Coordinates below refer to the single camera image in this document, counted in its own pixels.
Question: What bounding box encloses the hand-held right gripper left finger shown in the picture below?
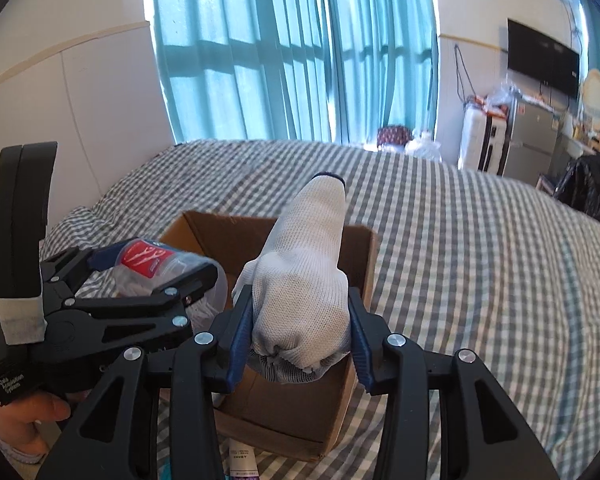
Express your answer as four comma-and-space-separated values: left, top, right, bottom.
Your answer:
35, 284, 255, 480

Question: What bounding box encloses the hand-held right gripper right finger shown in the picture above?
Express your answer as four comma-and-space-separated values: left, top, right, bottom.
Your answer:
347, 287, 561, 480

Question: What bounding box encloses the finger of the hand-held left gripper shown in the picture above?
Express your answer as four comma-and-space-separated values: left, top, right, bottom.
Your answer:
39, 246, 112, 292
72, 261, 219, 357

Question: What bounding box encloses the clear bottle with red label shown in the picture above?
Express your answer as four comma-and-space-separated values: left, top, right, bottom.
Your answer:
87, 239, 229, 335

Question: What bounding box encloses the white sock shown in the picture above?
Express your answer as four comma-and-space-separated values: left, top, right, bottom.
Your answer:
231, 171, 353, 386

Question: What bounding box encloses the brown cardboard box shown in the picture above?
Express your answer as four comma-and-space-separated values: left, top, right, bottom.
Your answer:
157, 210, 379, 463

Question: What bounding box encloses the person's left forearm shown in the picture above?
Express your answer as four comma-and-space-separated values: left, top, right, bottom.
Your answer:
0, 425, 49, 480

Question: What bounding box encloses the person's left hand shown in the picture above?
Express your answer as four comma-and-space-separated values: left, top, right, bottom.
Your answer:
0, 391, 73, 461

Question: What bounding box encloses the grey checked bed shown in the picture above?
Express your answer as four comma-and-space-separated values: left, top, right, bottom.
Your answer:
40, 137, 600, 480

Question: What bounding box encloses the clear plastic bag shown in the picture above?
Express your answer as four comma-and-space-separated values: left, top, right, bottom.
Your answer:
404, 129, 444, 163

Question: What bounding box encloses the red patterned bag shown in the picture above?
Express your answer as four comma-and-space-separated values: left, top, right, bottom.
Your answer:
377, 125, 412, 154

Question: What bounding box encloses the white suitcase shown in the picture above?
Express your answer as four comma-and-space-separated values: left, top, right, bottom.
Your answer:
458, 105, 511, 177

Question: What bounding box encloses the silver refrigerator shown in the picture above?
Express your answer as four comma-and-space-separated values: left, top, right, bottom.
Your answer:
502, 101, 563, 187

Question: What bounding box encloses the black chair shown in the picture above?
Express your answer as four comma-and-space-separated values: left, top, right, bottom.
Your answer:
554, 154, 600, 235

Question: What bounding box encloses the teal window curtain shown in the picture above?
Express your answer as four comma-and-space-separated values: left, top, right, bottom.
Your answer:
150, 0, 440, 145

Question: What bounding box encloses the crumpled plastic bag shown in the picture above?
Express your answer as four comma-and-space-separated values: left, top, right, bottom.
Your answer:
484, 79, 525, 119

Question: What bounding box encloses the cluttered wooden desk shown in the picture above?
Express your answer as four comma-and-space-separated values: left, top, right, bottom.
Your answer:
559, 119, 600, 162

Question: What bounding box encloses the oval mirror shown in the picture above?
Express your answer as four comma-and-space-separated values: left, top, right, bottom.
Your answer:
580, 70, 600, 132

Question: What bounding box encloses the black wall cable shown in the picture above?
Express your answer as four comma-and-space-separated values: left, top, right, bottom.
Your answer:
452, 43, 475, 107

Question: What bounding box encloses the black wall television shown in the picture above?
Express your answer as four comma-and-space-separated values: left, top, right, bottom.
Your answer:
507, 18, 581, 99

